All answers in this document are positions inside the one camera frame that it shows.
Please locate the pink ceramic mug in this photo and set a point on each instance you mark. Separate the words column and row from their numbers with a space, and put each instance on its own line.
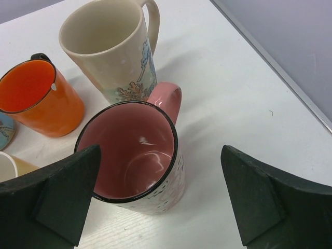
column 142, row 167

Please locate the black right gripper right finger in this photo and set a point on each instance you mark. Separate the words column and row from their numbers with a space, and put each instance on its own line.
column 273, row 208

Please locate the orange ceramic mug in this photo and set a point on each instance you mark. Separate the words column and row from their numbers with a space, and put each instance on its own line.
column 36, row 94

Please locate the blue ceramic mug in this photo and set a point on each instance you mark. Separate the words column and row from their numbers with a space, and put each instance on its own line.
column 7, row 130

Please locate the cream coral-pattern mug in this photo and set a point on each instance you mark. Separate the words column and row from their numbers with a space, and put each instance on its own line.
column 113, row 43

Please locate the beige speckled ceramic mug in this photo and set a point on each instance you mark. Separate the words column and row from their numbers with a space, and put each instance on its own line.
column 13, row 167

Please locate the aluminium right side rail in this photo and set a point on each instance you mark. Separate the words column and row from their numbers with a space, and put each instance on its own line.
column 294, row 38

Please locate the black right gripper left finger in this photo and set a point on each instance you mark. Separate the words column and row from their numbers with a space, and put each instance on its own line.
column 47, row 208

